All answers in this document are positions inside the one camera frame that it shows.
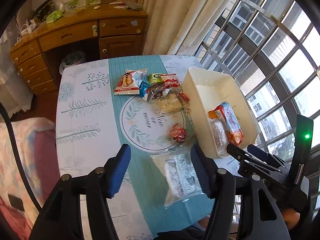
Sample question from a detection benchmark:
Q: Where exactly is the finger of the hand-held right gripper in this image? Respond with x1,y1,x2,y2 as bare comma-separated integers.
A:
226,143,285,180
247,144,290,170

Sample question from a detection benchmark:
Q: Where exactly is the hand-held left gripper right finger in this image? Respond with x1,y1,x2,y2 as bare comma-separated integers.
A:
190,145,292,240

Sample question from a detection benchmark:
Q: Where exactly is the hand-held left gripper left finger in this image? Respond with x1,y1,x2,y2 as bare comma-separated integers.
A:
29,144,132,240

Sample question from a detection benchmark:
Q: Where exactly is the clear packet with label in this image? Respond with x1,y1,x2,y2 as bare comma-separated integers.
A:
150,152,203,207

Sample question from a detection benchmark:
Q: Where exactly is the clear white bun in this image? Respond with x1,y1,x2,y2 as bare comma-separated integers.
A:
207,109,229,157

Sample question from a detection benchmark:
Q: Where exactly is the orange blue biscuit packet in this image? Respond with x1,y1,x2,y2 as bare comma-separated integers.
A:
215,102,245,147

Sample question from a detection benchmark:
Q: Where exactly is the white plastic tray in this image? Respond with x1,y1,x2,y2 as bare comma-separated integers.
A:
180,67,258,159

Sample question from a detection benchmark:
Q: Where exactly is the red orange snack packet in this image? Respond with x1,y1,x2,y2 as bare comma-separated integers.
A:
178,92,191,107

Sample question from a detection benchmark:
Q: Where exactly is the blue silver snack packet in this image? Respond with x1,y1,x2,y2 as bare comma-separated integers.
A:
139,80,152,98

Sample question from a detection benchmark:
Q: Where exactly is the red cookie packet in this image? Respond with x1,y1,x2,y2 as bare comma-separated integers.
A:
162,73,182,93

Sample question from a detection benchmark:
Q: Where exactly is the clear bag of pale snacks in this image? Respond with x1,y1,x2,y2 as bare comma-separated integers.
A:
157,90,190,114

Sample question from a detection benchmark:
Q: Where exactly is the person's right hand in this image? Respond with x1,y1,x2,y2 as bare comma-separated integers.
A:
281,209,300,229

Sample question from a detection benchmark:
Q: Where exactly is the small red candy packet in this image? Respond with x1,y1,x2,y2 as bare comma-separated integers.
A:
168,123,187,144

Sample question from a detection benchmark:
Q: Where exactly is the printed tablecloth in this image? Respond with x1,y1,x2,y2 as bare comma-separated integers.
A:
55,54,240,240

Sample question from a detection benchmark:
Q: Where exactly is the brown silver snack packet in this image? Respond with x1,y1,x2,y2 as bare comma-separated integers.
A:
146,82,170,100

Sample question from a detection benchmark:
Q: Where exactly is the red white cake packet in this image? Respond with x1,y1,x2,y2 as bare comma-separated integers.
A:
114,69,147,95

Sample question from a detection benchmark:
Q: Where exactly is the metal window grille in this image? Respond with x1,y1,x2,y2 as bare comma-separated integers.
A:
195,0,320,180

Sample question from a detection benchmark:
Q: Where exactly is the green snack packet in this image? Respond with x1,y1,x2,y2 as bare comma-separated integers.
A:
149,73,164,85

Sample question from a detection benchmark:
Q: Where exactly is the pink white bed blanket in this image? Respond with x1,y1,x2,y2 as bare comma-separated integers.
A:
0,117,60,240

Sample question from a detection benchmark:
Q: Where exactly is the small black device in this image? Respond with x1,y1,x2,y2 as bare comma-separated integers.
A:
7,194,25,212

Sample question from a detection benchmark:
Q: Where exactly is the bin with plastic bag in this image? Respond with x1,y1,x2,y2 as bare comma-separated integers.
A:
59,51,85,75

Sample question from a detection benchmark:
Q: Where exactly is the white lace cloth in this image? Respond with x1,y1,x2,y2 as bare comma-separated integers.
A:
0,25,34,117

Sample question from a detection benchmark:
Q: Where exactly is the wooden desk with drawers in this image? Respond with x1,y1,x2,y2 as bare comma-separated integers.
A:
10,4,148,95

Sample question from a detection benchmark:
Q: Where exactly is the cream curtain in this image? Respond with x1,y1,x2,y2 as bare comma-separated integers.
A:
140,0,250,58

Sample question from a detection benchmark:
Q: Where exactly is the grey cap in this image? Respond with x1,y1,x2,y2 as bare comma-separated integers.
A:
125,0,144,11

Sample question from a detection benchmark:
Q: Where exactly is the green tissue pack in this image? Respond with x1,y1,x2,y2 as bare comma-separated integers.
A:
46,9,64,23

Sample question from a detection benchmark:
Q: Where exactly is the black floral bag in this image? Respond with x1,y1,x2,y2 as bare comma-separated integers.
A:
30,0,55,25

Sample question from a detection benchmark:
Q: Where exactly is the black cable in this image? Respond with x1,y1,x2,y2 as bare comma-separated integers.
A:
0,102,43,212

